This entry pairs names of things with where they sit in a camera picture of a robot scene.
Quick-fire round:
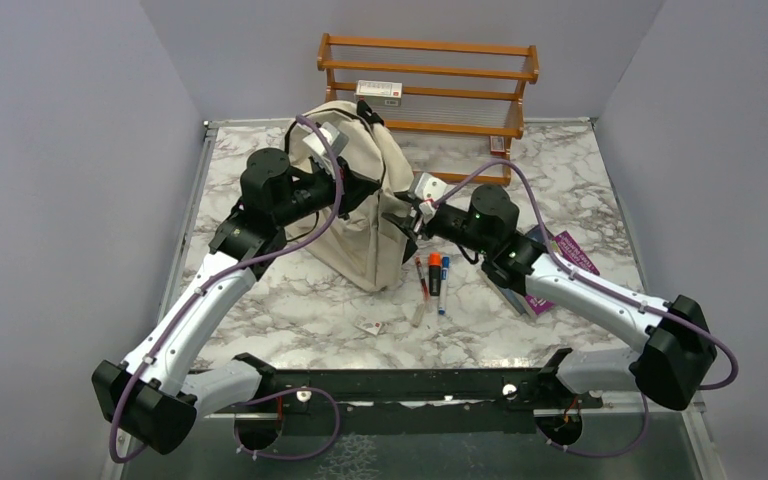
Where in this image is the orange highlighter marker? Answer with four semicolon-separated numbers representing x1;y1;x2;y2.
428;252;443;297

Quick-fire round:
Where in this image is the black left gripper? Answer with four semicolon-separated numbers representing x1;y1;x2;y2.
273;154;379;228

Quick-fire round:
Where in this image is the purple storey treehouse book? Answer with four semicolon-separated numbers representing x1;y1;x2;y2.
526;230;601;317

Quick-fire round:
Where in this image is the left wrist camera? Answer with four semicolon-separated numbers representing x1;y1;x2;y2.
302;122;349;176

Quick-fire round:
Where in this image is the blue whiteboard marker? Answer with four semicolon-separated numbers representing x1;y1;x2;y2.
438;256;450;316

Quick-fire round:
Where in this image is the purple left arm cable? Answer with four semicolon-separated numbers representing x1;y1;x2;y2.
108;115;347;464

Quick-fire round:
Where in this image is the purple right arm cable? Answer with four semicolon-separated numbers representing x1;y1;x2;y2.
433;158;740;460

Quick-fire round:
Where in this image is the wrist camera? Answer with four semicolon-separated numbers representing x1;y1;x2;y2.
408;172;448;223
302;122;349;176

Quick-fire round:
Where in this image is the red pen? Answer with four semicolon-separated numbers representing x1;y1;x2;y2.
414;256;430;301

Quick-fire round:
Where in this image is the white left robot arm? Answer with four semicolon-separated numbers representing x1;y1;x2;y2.
92;148;382;463

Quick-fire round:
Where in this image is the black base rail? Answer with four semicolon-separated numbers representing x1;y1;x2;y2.
222;367;603;436

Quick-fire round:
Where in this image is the beige canvas backpack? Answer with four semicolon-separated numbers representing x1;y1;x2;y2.
305;100;416;292

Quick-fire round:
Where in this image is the white and grey box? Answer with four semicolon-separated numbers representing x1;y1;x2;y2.
355;80;403;107

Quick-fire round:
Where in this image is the orange wooden shelf rack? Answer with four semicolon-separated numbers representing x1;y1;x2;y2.
316;33;540;182

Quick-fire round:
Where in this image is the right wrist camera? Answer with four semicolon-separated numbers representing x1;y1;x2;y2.
408;172;448;223

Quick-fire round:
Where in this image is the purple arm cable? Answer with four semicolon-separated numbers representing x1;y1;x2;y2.
433;158;740;460
108;115;347;464

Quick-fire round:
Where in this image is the blue-grey book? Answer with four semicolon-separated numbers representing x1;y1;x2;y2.
479;270;555;319

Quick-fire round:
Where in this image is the small red box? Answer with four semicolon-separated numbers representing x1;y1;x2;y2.
489;136;506;155

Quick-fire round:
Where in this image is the small white eraser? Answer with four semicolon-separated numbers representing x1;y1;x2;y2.
354;318;384;336

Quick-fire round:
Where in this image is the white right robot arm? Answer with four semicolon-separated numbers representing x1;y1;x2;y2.
383;185;717;411

